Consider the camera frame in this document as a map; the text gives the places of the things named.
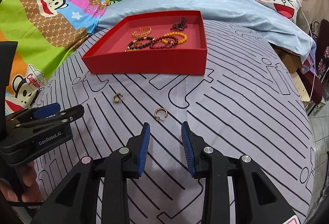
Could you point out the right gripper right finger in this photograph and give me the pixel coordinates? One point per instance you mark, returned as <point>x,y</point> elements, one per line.
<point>256,198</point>

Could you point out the colourful monkey cartoon blanket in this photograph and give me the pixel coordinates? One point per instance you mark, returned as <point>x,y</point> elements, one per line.
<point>46,32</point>

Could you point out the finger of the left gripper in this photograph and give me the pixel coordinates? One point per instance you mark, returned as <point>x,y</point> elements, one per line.
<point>70,114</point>
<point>34,113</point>

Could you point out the light blue pillow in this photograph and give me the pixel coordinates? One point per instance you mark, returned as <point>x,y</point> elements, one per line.
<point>275,28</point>

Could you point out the gold twisted bangle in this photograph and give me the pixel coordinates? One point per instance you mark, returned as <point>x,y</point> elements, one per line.
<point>141,32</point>

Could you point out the gold hoop earring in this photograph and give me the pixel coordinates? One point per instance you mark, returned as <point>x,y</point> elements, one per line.
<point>160,114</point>
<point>118,98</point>

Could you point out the red cardboard tray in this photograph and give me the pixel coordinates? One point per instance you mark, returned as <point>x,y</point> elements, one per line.
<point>163,51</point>

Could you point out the person's left hand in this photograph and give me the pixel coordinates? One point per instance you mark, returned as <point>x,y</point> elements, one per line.
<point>27,175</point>

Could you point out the cardboard box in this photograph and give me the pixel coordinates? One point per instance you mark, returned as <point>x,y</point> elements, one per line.
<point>293,64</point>

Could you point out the garnet small bead strand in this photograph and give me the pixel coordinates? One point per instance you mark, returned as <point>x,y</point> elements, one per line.
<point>180,26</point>

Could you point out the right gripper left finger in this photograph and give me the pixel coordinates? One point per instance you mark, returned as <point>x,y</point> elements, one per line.
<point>75,198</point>

